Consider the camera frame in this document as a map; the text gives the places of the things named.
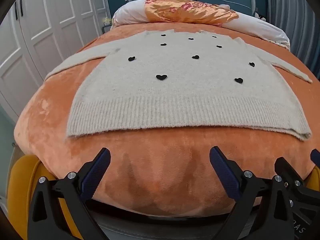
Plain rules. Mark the tissue box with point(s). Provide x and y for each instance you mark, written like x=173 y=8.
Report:
x=107 y=21

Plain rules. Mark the orange floral satin pillow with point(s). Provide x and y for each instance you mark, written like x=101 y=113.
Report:
x=190 y=13

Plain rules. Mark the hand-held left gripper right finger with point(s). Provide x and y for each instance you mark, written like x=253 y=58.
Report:
x=225 y=172

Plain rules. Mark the white pillow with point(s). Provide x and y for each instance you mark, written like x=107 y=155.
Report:
x=255 y=27

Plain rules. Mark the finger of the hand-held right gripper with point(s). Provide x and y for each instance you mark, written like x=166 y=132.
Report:
x=290 y=172
x=316 y=157

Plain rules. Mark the person's yellow jacket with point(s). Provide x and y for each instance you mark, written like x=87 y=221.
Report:
x=20 y=180

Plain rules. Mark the white wardrobe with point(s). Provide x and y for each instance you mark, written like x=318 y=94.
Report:
x=50 y=30

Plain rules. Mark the beige sweater with black hearts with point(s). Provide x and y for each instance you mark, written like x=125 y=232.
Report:
x=162 y=100

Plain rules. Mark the orange plush blanket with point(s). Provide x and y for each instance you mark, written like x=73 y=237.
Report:
x=162 y=170

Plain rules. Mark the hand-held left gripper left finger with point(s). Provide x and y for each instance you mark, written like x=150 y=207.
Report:
x=100 y=166

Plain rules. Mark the grey-blue curtain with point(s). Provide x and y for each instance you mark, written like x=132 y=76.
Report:
x=295 y=17

